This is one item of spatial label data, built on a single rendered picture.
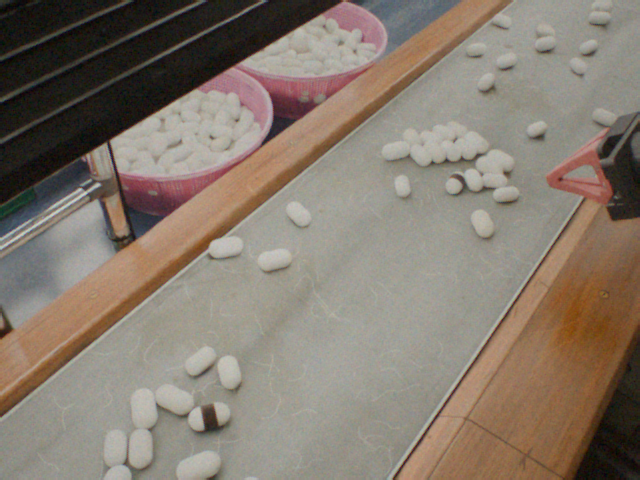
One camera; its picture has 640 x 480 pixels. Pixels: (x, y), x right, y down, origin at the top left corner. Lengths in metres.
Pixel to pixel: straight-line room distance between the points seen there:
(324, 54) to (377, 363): 0.57
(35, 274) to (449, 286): 0.49
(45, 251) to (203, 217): 0.23
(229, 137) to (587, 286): 0.48
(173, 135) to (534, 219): 0.47
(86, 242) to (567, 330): 0.57
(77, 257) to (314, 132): 0.33
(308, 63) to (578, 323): 0.57
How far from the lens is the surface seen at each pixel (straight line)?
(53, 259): 0.82
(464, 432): 0.55
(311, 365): 0.59
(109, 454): 0.55
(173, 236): 0.68
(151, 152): 0.84
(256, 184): 0.73
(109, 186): 0.63
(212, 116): 0.91
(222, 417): 0.55
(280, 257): 0.65
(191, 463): 0.53
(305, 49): 1.05
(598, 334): 0.65
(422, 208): 0.75
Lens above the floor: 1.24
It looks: 46 degrees down
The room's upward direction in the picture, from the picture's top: 2 degrees clockwise
